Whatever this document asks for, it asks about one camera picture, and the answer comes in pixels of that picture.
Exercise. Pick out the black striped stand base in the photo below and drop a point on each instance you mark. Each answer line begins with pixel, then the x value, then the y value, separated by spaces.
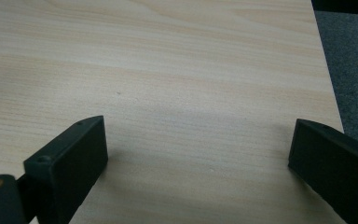
pixel 338 5

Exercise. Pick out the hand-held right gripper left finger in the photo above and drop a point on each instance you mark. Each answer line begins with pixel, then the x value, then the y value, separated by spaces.
pixel 65 165

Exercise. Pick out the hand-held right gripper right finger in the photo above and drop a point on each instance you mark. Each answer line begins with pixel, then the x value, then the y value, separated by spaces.
pixel 335 165

